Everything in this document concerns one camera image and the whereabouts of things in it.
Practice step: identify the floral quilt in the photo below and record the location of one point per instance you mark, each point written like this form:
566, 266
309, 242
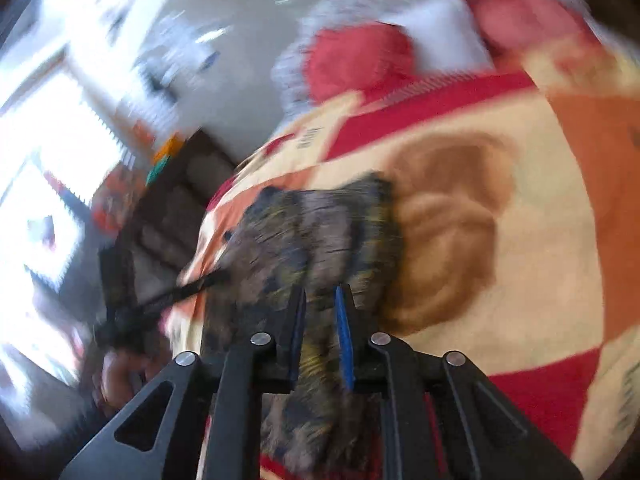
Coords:
350, 0

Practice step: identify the brown patterned garment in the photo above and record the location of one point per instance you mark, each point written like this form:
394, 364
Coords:
325, 240

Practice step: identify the orange cream printed blanket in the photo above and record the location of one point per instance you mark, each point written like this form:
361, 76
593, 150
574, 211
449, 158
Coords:
525, 260

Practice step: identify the green packet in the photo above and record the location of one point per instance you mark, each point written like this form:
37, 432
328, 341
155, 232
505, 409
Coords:
157, 172

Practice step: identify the yellow orange packet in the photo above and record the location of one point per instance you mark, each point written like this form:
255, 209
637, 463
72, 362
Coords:
169, 147

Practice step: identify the small red heart pillow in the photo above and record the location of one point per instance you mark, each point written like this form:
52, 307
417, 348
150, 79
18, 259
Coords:
520, 15

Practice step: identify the dark wooden cabinet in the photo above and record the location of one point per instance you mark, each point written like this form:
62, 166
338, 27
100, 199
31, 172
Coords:
175, 210

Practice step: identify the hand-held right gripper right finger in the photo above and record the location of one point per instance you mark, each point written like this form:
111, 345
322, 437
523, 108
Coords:
345, 340

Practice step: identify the white pillow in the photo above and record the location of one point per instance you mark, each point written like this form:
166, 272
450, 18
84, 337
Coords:
445, 30

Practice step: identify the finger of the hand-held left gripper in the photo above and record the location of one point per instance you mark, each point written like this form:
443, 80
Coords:
190, 287

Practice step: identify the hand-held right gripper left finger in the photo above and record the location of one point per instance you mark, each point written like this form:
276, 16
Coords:
297, 340

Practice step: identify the person's left hand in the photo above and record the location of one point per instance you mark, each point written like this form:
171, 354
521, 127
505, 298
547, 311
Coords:
120, 375

